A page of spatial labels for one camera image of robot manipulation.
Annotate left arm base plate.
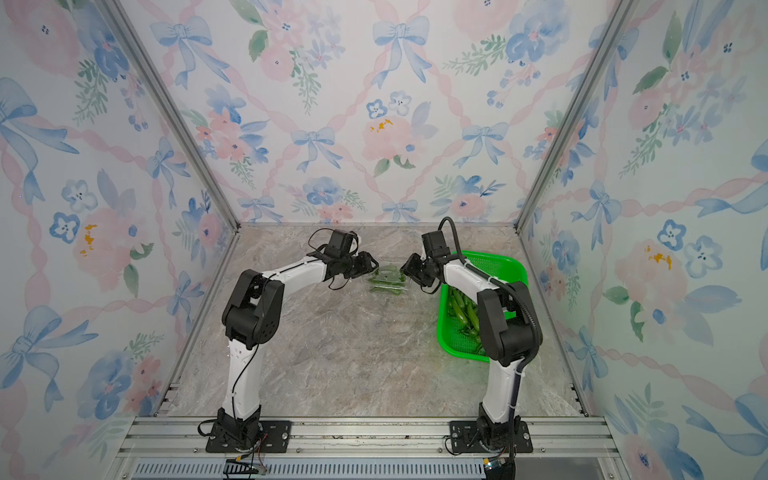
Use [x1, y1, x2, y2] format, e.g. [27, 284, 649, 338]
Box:
[205, 420, 293, 454]

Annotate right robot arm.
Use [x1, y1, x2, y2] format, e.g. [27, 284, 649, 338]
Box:
[401, 231, 543, 450]

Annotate bright green plastic basket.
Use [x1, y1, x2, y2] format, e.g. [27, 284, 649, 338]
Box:
[436, 250, 530, 364]

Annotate aluminium front rail frame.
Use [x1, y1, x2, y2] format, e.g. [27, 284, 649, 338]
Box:
[106, 417, 629, 479]

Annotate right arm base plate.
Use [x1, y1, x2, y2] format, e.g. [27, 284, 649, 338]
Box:
[447, 417, 534, 454]

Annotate clear pepper container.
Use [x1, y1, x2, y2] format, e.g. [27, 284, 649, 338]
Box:
[368, 265, 408, 296]

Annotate left aluminium corner post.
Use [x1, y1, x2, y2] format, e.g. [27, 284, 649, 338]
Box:
[95, 0, 241, 232]

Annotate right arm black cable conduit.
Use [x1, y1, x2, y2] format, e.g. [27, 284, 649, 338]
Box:
[437, 215, 545, 421]

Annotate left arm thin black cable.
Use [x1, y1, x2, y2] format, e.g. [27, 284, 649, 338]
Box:
[307, 226, 361, 253]

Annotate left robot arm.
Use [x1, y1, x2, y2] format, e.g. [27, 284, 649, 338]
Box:
[212, 230, 379, 448]

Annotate green peppers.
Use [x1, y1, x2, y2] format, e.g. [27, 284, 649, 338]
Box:
[448, 287, 485, 355]

